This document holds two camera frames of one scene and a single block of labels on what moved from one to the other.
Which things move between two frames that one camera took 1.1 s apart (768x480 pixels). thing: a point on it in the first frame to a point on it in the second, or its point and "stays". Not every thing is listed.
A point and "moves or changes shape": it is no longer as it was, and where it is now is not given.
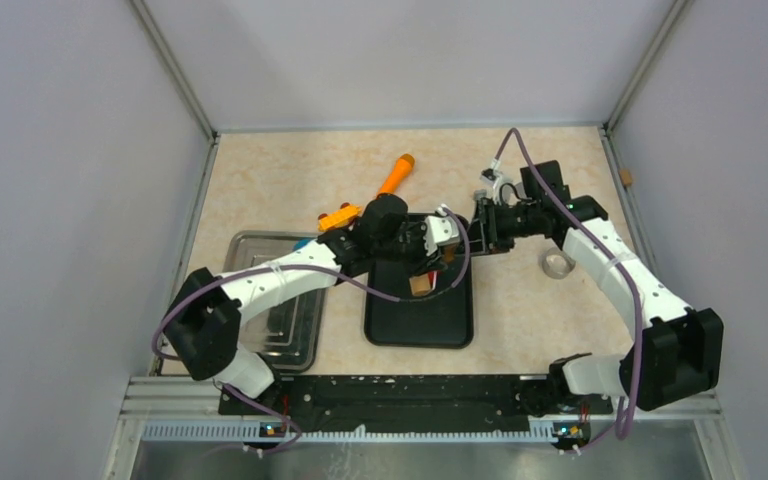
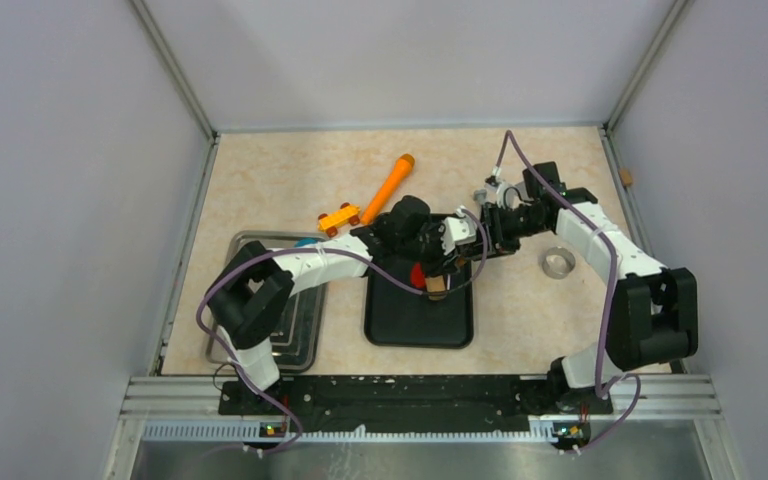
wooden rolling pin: (420, 285) moves or changes shape
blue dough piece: (299, 243) stays
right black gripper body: (502, 224) stays
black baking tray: (443, 321) stays
